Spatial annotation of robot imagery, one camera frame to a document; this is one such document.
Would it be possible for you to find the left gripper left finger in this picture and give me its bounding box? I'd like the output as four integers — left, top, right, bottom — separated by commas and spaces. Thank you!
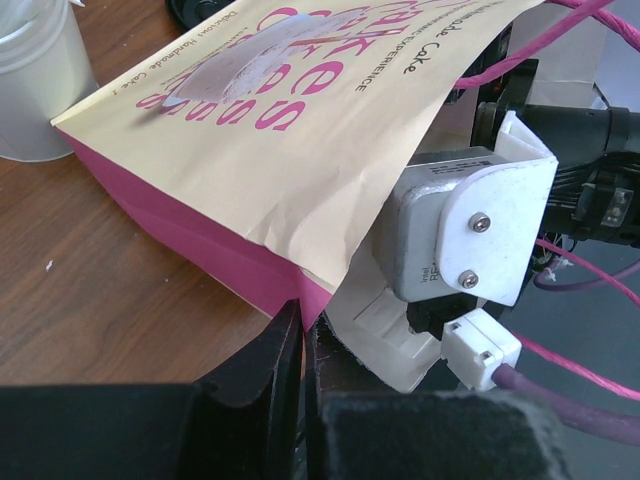
1, 300, 303, 479

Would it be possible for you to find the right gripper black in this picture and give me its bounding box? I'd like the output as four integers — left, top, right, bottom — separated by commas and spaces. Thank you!
471, 59, 639, 245

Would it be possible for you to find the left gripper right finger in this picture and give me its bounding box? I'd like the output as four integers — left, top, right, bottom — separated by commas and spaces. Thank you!
305, 317, 572, 479

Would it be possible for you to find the pink paper gift bag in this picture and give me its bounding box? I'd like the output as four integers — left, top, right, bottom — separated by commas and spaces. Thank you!
53, 1, 532, 326

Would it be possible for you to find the white cylindrical holder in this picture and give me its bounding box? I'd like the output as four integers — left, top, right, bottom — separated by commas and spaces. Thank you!
1, 0, 97, 163

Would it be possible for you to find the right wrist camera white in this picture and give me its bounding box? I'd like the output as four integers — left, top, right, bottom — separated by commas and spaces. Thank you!
326, 112, 558, 393

